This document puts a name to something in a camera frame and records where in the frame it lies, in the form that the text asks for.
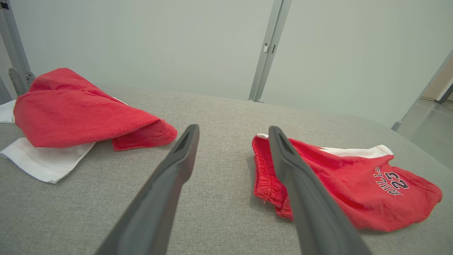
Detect red and white basketball jersey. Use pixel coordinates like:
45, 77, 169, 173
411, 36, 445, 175
0, 67, 178, 184

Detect red basketball shorts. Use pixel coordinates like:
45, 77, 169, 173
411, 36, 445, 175
252, 133, 443, 232

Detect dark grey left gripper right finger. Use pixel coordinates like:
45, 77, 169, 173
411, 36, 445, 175
268, 125, 373, 255

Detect grey partition post with bracket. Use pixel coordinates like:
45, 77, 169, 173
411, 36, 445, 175
0, 0, 36, 106

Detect grey partition post with latch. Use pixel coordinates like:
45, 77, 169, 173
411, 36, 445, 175
248, 0, 293, 103

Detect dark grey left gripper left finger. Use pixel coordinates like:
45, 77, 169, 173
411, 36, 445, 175
94, 124, 200, 255

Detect grey fabric sofa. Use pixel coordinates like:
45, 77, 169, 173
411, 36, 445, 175
0, 83, 453, 255

